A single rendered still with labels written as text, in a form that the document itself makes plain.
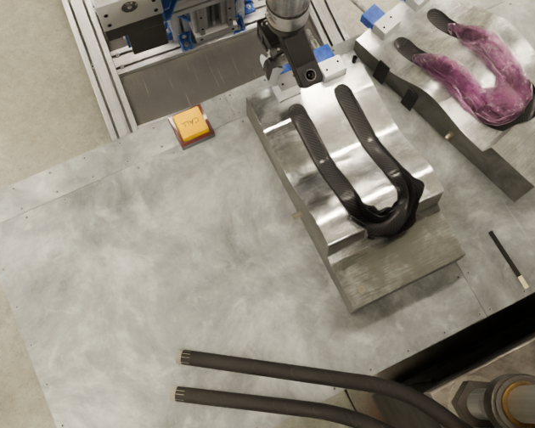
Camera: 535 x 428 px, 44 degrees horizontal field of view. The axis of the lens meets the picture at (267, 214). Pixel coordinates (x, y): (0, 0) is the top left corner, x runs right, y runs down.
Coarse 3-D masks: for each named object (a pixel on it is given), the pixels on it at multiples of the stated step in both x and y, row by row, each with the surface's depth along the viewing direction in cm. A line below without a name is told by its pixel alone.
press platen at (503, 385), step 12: (492, 384) 113; (504, 384) 110; (516, 384) 110; (528, 384) 110; (492, 396) 110; (504, 396) 109; (492, 408) 110; (504, 408) 109; (492, 420) 112; (504, 420) 109; (516, 420) 108
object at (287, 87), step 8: (288, 64) 138; (288, 72) 136; (280, 80) 136; (288, 80) 136; (272, 88) 141; (280, 88) 135; (288, 88) 136; (296, 88) 137; (280, 96) 137; (288, 96) 139
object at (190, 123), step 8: (184, 112) 145; (192, 112) 145; (176, 120) 144; (184, 120) 144; (192, 120) 144; (200, 120) 145; (184, 128) 144; (192, 128) 144; (200, 128) 144; (208, 128) 145; (184, 136) 143; (192, 136) 144
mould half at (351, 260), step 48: (288, 144) 138; (336, 144) 139; (384, 144) 138; (288, 192) 143; (384, 192) 130; (432, 192) 131; (336, 240) 128; (384, 240) 135; (432, 240) 136; (384, 288) 133
